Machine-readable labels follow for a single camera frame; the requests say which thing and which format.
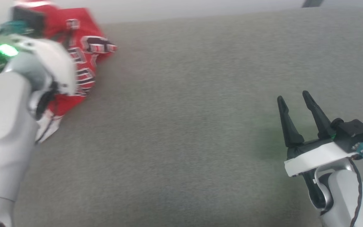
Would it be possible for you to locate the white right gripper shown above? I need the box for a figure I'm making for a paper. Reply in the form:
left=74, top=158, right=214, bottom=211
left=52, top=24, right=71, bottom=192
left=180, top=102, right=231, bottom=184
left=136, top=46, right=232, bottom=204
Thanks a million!
left=277, top=90, right=359, bottom=177

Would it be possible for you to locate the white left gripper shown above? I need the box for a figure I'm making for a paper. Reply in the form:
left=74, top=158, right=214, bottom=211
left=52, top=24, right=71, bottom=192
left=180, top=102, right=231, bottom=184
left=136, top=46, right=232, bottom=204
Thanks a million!
left=0, top=33, right=77, bottom=96

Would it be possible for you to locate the red basketball jersey white trim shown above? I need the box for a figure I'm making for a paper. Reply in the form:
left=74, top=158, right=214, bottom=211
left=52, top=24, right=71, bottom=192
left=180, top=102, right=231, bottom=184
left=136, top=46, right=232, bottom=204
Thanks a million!
left=11, top=1, right=118, bottom=143

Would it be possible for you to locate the grey fabric sofa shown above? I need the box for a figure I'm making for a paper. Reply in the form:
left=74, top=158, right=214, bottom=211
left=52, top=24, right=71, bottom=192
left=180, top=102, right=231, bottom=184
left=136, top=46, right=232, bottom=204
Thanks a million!
left=0, top=6, right=363, bottom=227

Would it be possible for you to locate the grey metal pole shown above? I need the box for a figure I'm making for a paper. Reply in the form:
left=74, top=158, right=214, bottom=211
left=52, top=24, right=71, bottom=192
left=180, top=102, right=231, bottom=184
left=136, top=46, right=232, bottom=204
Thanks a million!
left=301, top=0, right=324, bottom=8

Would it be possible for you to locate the teal left camera connector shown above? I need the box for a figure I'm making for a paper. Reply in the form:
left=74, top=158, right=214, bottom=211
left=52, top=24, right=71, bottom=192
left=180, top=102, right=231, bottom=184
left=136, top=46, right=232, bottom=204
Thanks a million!
left=0, top=20, right=34, bottom=35

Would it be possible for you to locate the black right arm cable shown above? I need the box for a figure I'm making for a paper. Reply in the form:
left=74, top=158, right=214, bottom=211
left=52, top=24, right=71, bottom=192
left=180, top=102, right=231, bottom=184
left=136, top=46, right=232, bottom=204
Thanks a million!
left=348, top=159, right=363, bottom=227

